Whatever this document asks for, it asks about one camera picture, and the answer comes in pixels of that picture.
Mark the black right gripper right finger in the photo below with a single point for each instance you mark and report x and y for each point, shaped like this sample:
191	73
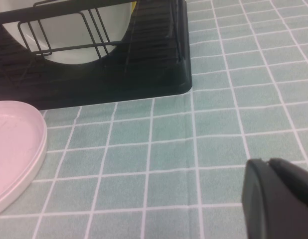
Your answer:
296	204

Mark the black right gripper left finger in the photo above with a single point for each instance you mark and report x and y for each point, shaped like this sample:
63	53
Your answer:
256	199

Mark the mint green plate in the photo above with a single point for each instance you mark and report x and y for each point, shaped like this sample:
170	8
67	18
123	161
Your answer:
64	32

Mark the yellow plate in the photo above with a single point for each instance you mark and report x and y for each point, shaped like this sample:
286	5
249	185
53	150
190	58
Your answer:
134	4

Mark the pink plate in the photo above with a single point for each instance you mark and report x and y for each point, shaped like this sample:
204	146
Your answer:
14	149

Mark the green checked tablecloth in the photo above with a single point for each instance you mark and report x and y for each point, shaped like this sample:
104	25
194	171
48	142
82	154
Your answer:
169	149

